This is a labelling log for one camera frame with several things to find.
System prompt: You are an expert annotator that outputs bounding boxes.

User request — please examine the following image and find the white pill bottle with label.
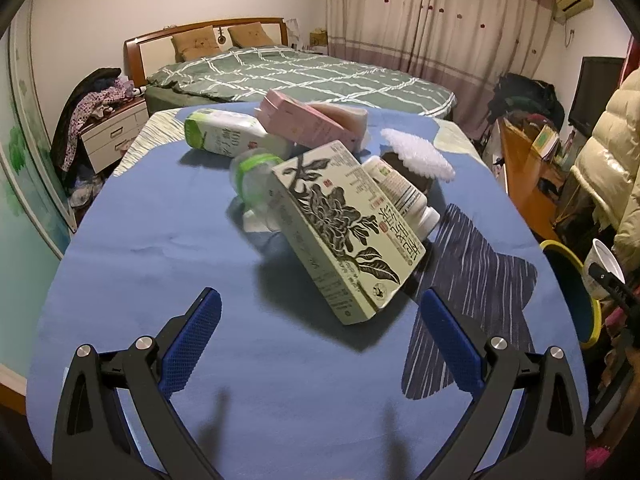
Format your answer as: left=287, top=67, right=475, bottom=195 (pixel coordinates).
left=361, top=156, right=441, bottom=241

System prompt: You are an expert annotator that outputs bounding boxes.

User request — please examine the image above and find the white nightstand with wooden top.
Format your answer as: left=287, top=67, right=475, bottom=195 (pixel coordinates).
left=80, top=96, right=150, bottom=176

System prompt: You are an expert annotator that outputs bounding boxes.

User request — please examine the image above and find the pale patterned table cover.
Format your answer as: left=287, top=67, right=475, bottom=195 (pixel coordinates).
left=112, top=109, right=488, bottom=177

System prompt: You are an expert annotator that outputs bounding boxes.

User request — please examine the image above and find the beige and mauve curtain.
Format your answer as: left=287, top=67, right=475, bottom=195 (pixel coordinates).
left=325, top=0, right=558, bottom=128

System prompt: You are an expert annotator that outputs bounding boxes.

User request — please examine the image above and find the clear plastic bottle green label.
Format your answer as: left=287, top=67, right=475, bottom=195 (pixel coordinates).
left=229, top=152, right=288, bottom=233

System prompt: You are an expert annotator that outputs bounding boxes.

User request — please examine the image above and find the pile of clothes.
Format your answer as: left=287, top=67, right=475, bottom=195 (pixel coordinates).
left=51, top=67, right=146, bottom=173

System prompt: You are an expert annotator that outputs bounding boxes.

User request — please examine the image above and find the wooden desk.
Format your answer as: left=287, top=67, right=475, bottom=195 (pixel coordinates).
left=497, top=117, right=576, bottom=243

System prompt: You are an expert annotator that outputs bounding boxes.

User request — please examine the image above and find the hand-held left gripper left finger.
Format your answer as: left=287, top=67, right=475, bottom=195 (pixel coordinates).
left=52, top=287, right=223, bottom=480

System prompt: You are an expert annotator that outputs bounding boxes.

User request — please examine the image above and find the pink cardboard box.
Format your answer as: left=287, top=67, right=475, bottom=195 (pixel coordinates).
left=256, top=88, right=365, bottom=151

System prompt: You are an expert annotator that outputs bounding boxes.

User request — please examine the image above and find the green plaid quilt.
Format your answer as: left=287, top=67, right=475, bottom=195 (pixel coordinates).
left=145, top=46, right=458, bottom=121

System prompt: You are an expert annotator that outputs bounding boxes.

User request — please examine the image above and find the wooden bed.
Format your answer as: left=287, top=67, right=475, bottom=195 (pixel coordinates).
left=124, top=16, right=458, bottom=122

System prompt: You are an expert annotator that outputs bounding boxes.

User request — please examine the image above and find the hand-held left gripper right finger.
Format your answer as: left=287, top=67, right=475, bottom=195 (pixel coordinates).
left=419, top=287, right=587, bottom=480

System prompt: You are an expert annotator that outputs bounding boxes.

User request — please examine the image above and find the red garment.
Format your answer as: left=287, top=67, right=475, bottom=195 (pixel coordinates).
left=624, top=35, right=640, bottom=78

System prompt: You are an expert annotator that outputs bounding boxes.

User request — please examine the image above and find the blue bin with yellow rim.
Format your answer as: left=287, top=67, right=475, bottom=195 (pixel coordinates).
left=539, top=240, right=601, bottom=348

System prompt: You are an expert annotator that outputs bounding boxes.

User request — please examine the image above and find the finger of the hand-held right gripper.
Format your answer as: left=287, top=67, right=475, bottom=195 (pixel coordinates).
left=588, top=264, right=640, bottom=348

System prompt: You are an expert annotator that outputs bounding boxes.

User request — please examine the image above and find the cream box with floral print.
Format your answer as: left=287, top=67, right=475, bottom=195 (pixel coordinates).
left=270, top=141, right=427, bottom=326

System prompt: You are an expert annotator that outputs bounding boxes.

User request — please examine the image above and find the black television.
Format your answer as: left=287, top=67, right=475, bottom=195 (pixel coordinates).
left=567, top=56, right=626, bottom=136

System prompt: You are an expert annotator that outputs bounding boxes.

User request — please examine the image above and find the pile of black bags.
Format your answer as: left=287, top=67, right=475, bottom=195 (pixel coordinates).
left=487, top=72, right=566, bottom=133

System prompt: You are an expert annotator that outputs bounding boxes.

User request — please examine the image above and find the brown pillow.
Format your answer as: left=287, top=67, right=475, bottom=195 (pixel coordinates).
left=228, top=22, right=276, bottom=47
left=171, top=30, right=223, bottom=61

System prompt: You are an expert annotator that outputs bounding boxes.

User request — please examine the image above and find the sliding door with green print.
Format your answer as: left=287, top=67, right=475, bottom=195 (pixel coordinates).
left=0, top=10, right=78, bottom=411

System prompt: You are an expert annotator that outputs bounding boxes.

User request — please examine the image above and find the cream puffer jacket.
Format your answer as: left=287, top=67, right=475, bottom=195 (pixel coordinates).
left=570, top=67, right=640, bottom=271

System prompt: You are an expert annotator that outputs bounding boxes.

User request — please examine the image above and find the white paper cup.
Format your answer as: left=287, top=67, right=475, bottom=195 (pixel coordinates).
left=582, top=239, right=627, bottom=302

